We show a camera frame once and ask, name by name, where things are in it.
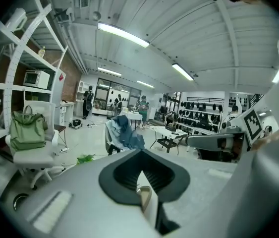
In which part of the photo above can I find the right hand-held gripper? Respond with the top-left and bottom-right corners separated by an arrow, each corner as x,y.
185,108 -> 264,163

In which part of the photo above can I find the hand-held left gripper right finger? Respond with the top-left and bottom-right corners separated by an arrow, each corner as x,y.
141,148 -> 238,236

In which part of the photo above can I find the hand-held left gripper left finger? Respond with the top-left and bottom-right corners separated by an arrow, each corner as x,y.
17,148 -> 160,238

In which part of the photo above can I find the person's right forearm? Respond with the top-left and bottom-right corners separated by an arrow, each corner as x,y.
250,131 -> 279,152

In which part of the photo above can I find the shelf of black hats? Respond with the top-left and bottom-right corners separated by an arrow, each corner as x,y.
177,97 -> 225,135

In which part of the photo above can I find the table with patterned cloth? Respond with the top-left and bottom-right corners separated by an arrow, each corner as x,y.
150,125 -> 188,156

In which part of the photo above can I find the small green potted plant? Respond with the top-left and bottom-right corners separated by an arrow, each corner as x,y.
76,154 -> 97,165

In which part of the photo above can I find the black waste bin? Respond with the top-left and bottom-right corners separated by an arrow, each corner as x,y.
12,193 -> 30,212

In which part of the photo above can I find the white office chair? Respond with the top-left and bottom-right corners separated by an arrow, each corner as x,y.
5,100 -> 68,189

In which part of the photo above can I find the long ceiling light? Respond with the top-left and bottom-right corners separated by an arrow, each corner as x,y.
171,62 -> 194,81
272,63 -> 279,84
97,21 -> 150,49
97,67 -> 122,76
136,80 -> 155,88

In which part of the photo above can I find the blue denim cloth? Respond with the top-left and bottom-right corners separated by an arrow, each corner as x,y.
111,115 -> 146,150

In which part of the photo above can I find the table with white cloth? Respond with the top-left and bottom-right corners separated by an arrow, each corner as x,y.
119,110 -> 144,127

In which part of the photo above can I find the person's white printed shirt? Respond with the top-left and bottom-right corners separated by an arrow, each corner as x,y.
235,26 -> 279,238

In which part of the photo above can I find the black bag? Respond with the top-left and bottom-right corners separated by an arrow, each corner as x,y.
69,119 -> 83,129

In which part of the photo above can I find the green fabric bag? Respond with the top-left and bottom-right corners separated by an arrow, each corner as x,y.
9,105 -> 48,151

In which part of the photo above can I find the white desk with drawers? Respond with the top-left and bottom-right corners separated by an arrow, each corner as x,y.
59,100 -> 77,123

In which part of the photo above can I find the white fridge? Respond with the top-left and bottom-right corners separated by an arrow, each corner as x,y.
51,68 -> 67,123

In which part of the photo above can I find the white tall cabinet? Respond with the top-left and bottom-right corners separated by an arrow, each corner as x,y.
76,80 -> 90,103

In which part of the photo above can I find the white microwave oven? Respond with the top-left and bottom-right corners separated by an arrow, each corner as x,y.
23,69 -> 51,89

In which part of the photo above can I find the white metal shelf rack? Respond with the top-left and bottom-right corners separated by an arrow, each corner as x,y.
0,0 -> 68,148

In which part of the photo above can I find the white plastic pitcher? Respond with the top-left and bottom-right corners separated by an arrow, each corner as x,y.
5,7 -> 28,32

